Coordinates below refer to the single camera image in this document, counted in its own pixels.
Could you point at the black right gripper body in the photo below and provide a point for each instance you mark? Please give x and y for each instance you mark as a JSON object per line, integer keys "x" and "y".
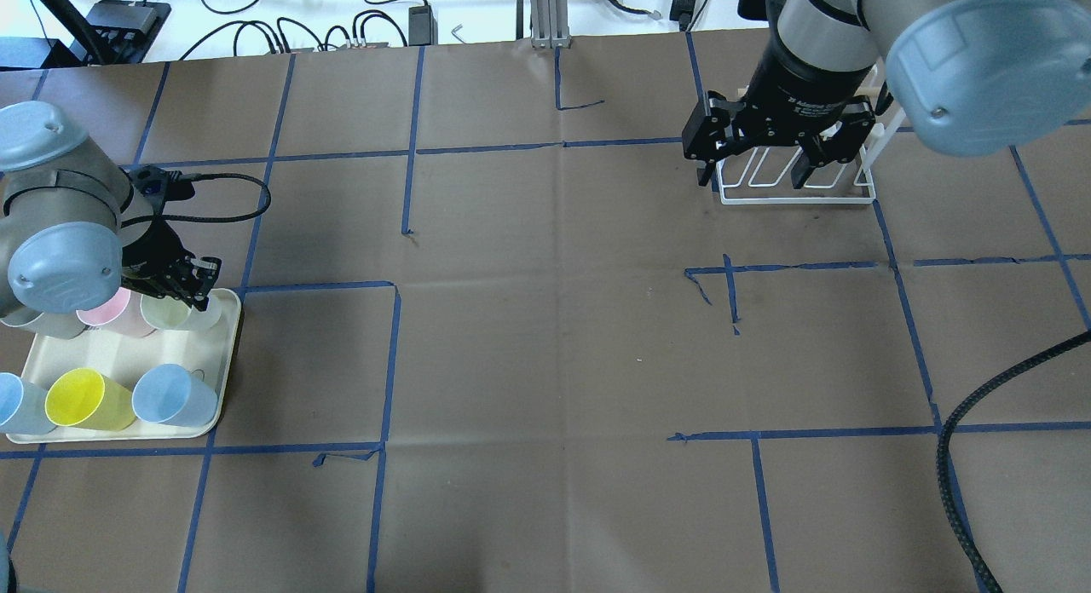
{"x": 810, "y": 86}

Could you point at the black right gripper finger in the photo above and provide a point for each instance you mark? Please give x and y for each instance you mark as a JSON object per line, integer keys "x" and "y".
{"x": 707, "y": 132}
{"x": 841, "y": 147}

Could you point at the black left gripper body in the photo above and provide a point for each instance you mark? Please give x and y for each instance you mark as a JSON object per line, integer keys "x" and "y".
{"x": 147, "y": 257}

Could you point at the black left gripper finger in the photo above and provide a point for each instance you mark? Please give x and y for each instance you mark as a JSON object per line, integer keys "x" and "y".
{"x": 200, "y": 272}
{"x": 193, "y": 295}

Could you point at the white plastic cup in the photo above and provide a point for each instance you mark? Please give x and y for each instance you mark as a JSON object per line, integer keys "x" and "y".
{"x": 170, "y": 314}

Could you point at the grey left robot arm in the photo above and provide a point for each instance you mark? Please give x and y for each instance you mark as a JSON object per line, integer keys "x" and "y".
{"x": 77, "y": 227}

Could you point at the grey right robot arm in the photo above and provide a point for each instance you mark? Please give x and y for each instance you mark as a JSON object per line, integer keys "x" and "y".
{"x": 973, "y": 76}

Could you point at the pink plastic cup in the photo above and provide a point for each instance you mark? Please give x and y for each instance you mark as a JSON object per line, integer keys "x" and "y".
{"x": 120, "y": 315}

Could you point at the light blue cup near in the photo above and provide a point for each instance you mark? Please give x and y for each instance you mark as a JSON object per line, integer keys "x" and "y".
{"x": 174, "y": 396}

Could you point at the light blue cup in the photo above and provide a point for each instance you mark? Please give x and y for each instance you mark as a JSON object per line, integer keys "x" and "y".
{"x": 174, "y": 396}
{"x": 22, "y": 407}

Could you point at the grey plastic cup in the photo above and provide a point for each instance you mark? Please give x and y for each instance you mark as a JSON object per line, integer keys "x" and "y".
{"x": 63, "y": 326}

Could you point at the yellow plastic cup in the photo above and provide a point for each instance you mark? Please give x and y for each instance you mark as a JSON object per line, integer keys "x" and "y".
{"x": 85, "y": 399}

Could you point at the light blue cup far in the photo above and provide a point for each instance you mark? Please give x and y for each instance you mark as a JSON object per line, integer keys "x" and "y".
{"x": 22, "y": 407}

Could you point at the cream plastic tray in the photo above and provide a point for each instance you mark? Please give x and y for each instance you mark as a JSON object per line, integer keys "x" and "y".
{"x": 206, "y": 355}

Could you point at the black power adapter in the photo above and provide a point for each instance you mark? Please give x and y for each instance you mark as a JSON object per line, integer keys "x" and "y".
{"x": 422, "y": 28}

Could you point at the white wire cup rack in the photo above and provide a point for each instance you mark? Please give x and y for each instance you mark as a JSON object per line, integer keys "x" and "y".
{"x": 768, "y": 175}

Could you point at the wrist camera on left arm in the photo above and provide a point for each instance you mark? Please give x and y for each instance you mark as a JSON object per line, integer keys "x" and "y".
{"x": 160, "y": 187}

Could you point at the aluminium frame post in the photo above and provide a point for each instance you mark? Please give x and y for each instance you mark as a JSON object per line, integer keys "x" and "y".
{"x": 549, "y": 24}

